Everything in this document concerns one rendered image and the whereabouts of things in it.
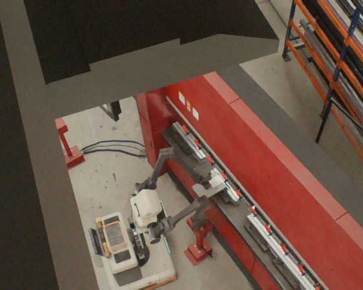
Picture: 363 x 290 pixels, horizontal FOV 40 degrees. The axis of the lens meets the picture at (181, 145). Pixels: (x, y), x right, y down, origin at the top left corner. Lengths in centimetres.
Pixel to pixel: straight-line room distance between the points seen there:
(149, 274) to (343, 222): 246
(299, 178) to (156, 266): 229
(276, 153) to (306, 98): 329
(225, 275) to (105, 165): 191
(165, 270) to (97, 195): 130
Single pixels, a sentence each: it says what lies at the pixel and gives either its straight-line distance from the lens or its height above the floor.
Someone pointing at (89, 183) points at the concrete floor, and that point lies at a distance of 590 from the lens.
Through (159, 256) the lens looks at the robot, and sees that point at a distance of 511.
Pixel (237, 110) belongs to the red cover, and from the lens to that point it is 345.
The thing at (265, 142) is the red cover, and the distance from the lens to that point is 332.
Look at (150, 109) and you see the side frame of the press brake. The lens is 470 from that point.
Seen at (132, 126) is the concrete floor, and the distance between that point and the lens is 622.
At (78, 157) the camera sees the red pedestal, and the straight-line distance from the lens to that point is 597.
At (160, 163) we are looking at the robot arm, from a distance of 417.
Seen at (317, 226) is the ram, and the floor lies 200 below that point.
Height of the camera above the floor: 508
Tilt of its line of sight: 58 degrees down
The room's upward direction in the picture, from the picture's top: 4 degrees counter-clockwise
